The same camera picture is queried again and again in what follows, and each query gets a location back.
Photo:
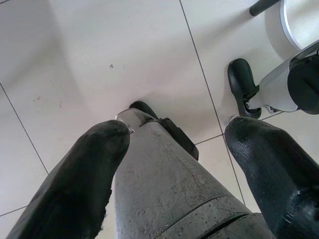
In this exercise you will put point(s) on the white round object silver band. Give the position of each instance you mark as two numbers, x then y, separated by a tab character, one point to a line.
274	30

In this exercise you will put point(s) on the grey robot left leg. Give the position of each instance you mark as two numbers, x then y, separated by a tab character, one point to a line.
169	189

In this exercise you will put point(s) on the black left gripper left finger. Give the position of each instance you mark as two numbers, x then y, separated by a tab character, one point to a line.
74	179

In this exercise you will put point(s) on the black robot left foot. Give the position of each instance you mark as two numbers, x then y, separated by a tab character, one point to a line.
144	109

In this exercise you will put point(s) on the black robot foot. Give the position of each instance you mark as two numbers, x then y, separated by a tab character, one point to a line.
144	109
240	79

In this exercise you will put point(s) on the black metal table leg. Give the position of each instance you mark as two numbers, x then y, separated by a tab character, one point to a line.
264	7

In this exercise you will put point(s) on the black robot right foot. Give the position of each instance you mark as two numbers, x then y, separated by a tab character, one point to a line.
240	79

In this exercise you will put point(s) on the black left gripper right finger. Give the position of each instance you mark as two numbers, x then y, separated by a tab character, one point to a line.
274	179

